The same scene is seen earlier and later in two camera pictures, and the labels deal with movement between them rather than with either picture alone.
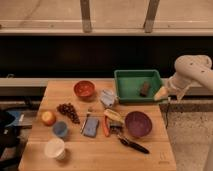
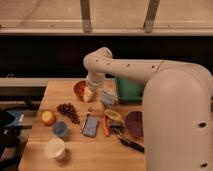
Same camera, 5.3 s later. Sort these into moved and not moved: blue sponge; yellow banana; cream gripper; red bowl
Moved: cream gripper
Not moved: blue sponge; red bowl; yellow banana
